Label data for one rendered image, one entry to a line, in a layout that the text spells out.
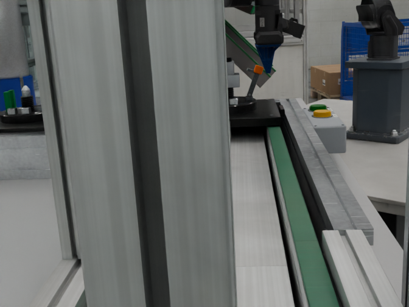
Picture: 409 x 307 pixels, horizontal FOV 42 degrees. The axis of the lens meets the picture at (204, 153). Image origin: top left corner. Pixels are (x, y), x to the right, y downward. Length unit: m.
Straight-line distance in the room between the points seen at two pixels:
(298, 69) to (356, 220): 4.81
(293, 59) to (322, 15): 4.81
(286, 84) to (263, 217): 4.68
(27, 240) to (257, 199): 0.38
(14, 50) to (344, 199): 1.50
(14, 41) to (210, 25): 1.84
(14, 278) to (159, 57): 0.66
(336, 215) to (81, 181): 0.50
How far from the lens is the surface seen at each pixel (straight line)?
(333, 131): 1.16
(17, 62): 2.02
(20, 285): 0.80
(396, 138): 1.41
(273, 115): 1.22
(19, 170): 1.29
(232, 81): 1.29
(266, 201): 0.85
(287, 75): 5.43
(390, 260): 0.81
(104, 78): 0.20
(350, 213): 0.69
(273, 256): 0.67
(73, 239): 0.61
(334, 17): 10.26
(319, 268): 0.58
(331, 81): 6.41
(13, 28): 2.02
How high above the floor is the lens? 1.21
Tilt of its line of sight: 15 degrees down
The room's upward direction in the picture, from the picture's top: 3 degrees counter-clockwise
